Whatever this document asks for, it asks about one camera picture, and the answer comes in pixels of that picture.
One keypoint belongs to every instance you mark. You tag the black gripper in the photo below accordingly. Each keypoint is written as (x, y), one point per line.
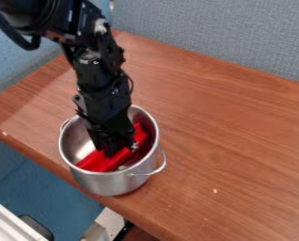
(103, 103)

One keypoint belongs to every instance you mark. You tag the red plastic block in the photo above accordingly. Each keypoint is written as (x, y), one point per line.
(98, 162)

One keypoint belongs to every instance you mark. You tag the metal pot with handle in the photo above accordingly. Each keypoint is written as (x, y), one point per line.
(131, 175)

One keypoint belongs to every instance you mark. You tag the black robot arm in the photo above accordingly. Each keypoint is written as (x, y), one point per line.
(75, 24)

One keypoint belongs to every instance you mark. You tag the black object under table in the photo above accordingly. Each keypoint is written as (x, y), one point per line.
(38, 226)

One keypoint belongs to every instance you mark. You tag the white appliance at bottom left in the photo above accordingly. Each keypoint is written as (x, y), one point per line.
(14, 229)

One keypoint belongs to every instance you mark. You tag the grey metal table frame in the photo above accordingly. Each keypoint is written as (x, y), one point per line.
(110, 227)

